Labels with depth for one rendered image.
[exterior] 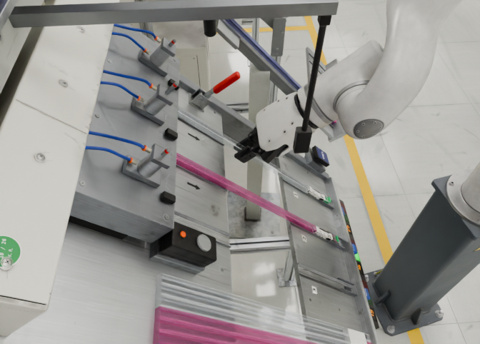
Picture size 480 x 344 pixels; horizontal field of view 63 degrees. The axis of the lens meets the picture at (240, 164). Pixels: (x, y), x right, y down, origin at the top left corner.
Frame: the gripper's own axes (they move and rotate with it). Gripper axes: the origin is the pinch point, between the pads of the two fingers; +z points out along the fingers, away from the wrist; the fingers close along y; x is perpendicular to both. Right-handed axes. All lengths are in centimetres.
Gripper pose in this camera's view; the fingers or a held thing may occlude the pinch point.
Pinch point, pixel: (246, 150)
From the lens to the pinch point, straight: 80.6
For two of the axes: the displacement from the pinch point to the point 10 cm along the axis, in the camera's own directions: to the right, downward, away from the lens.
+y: 0.7, 7.7, -6.3
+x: 6.7, 4.3, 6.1
